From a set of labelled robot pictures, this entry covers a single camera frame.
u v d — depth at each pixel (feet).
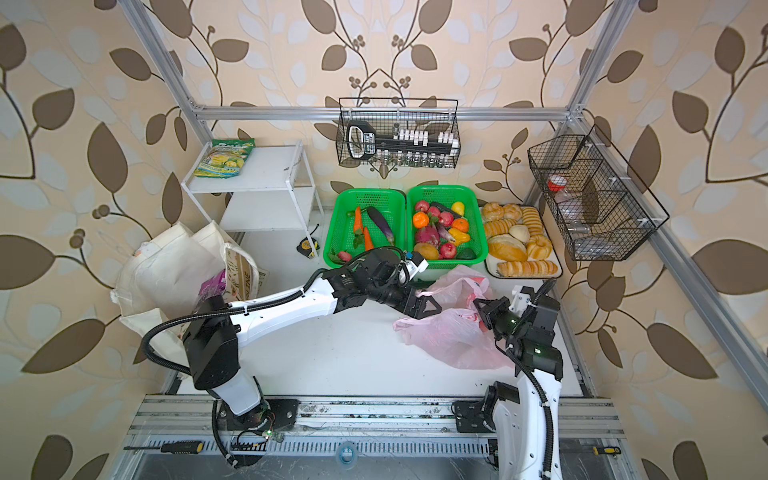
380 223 3.70
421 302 2.14
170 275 2.67
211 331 1.60
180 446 2.29
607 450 2.27
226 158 2.77
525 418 1.54
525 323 1.96
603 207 2.39
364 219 3.80
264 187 2.64
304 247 3.45
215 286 2.82
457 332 2.37
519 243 3.41
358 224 3.67
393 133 2.64
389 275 2.10
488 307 2.22
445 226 3.56
